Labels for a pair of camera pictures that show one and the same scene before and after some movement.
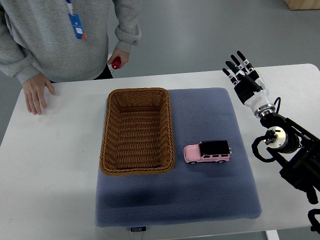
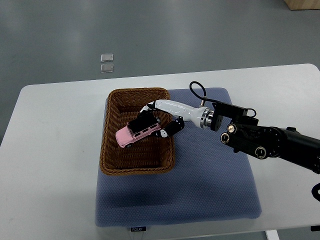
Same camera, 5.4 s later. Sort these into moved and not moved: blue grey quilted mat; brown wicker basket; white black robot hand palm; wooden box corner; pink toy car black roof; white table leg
Moved: pink toy car black roof; white black robot hand palm
Not moved: blue grey quilted mat; brown wicker basket; white table leg; wooden box corner
